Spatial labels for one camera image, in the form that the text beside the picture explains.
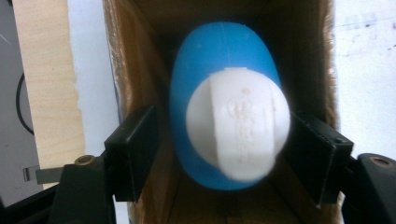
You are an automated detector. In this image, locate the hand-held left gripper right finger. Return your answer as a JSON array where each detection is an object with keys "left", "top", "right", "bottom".
[{"left": 284, "top": 111, "right": 355, "bottom": 209}]

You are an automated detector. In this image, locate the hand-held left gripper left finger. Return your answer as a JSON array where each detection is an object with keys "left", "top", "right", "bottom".
[{"left": 104, "top": 105, "right": 159, "bottom": 203}]

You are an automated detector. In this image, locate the blue cardboard box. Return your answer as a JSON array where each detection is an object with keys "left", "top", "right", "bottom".
[{"left": 102, "top": 0, "right": 346, "bottom": 224}]

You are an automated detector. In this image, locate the blue bottle with white cap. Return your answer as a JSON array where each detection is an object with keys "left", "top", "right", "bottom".
[{"left": 169, "top": 21, "right": 291, "bottom": 191}]

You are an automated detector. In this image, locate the black looped floor cable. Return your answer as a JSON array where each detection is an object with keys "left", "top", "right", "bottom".
[{"left": 15, "top": 73, "right": 35, "bottom": 136}]

